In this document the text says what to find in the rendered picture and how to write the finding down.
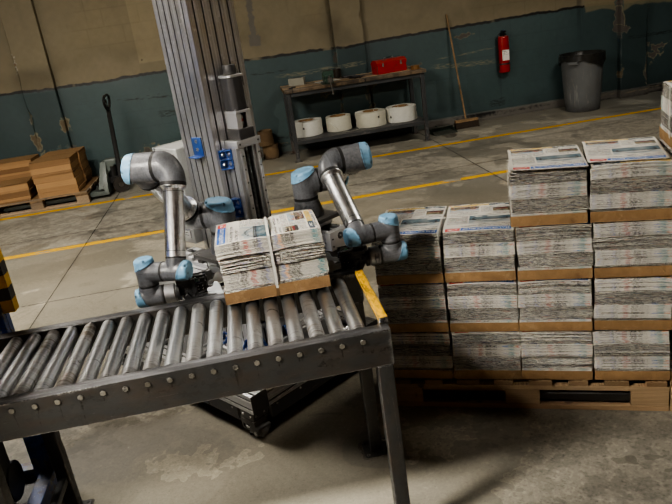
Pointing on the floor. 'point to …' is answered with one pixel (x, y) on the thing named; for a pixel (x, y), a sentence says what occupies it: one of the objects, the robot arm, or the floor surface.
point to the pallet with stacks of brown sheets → (45, 180)
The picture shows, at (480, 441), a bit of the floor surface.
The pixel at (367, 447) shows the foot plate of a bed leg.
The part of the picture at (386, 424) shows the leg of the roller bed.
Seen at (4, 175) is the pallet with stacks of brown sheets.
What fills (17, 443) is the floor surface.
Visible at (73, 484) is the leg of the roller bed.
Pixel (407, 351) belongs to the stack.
